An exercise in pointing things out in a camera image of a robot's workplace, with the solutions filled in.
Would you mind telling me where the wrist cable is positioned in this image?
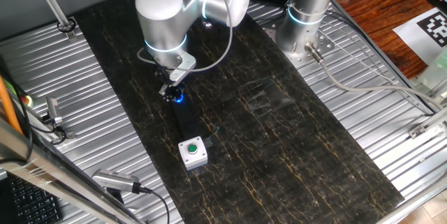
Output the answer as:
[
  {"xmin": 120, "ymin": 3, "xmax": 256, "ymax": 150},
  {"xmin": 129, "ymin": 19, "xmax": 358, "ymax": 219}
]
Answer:
[{"xmin": 136, "ymin": 0, "xmax": 234, "ymax": 74}]

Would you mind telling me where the gray depth camera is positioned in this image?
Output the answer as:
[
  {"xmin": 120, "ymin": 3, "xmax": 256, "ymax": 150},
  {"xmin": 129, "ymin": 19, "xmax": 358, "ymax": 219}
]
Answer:
[{"xmin": 45, "ymin": 97, "xmax": 63, "ymax": 124}]

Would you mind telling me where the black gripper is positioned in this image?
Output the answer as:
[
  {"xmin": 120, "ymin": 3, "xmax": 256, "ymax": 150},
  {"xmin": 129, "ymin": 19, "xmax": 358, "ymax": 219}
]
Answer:
[{"xmin": 156, "ymin": 64, "xmax": 185, "ymax": 100}]

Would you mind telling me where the aluminium frame beam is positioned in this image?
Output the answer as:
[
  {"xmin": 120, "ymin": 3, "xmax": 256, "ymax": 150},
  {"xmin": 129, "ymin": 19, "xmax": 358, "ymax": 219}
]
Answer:
[{"xmin": 0, "ymin": 117, "xmax": 147, "ymax": 224}]

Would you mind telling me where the aluminium pole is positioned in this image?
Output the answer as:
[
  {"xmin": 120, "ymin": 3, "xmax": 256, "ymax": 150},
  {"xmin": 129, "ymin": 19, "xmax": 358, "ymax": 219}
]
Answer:
[{"xmin": 29, "ymin": 0, "xmax": 77, "ymax": 40}]

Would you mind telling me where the thick gray robot cable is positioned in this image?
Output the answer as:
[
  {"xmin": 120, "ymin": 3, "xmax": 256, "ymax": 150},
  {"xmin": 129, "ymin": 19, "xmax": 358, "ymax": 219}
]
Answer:
[{"xmin": 304, "ymin": 41, "xmax": 447, "ymax": 112}]

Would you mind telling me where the silver depth camera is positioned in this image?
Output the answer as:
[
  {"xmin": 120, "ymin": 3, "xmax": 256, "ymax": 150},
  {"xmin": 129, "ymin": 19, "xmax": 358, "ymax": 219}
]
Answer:
[{"xmin": 91, "ymin": 168, "xmax": 142, "ymax": 194}]

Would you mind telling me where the clear plastic box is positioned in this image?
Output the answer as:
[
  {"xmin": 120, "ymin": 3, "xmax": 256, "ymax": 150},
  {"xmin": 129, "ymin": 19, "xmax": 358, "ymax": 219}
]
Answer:
[{"xmin": 415, "ymin": 47, "xmax": 447, "ymax": 99}]

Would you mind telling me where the aluminium camera bracket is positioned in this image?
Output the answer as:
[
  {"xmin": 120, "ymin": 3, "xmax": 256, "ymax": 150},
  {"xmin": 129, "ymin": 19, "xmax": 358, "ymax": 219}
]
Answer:
[{"xmin": 26, "ymin": 107, "xmax": 77, "ymax": 140}]

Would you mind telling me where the black camera cable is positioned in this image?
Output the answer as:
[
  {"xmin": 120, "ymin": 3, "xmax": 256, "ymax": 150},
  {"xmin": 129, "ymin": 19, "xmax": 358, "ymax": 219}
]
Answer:
[{"xmin": 139, "ymin": 186, "xmax": 171, "ymax": 224}]

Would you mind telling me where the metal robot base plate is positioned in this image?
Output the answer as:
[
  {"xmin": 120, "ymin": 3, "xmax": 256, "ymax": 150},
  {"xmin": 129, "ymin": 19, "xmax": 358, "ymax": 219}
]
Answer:
[{"xmin": 263, "ymin": 21, "xmax": 336, "ymax": 70}]

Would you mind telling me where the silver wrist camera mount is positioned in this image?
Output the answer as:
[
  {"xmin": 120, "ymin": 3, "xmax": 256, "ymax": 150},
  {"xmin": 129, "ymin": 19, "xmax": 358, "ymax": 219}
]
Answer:
[{"xmin": 167, "ymin": 51, "xmax": 197, "ymax": 86}]

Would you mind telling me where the black marble pattern mat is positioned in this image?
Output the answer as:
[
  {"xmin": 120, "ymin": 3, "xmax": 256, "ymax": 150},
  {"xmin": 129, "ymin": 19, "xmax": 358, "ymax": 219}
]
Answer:
[{"xmin": 75, "ymin": 0, "xmax": 406, "ymax": 224}]

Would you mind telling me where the white box with green button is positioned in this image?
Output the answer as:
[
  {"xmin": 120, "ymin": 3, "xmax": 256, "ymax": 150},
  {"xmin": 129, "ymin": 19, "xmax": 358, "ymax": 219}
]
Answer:
[{"xmin": 177, "ymin": 135, "xmax": 209, "ymax": 172}]

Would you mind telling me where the orange pole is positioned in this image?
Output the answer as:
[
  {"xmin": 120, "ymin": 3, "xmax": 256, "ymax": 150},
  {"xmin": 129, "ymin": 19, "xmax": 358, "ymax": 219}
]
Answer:
[{"xmin": 0, "ymin": 75, "xmax": 24, "ymax": 136}]

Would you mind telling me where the white marker code paper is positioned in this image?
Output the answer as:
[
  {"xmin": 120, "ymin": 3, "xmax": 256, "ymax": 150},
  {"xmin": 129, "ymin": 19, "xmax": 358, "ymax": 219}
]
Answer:
[{"xmin": 393, "ymin": 6, "xmax": 447, "ymax": 66}]

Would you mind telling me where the black keyboard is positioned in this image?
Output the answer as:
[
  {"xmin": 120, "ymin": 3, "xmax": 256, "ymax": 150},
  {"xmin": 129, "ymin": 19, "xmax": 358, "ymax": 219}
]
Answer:
[{"xmin": 6, "ymin": 176, "xmax": 64, "ymax": 224}]

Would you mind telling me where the aluminium post with bracket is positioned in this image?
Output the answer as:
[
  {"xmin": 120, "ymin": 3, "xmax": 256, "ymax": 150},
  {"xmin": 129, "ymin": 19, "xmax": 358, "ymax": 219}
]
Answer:
[{"xmin": 408, "ymin": 107, "xmax": 447, "ymax": 140}]

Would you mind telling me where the black speaker bar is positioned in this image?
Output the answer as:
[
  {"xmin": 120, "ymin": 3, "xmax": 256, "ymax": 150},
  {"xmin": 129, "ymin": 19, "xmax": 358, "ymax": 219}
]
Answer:
[{"xmin": 167, "ymin": 91, "xmax": 202, "ymax": 141}]

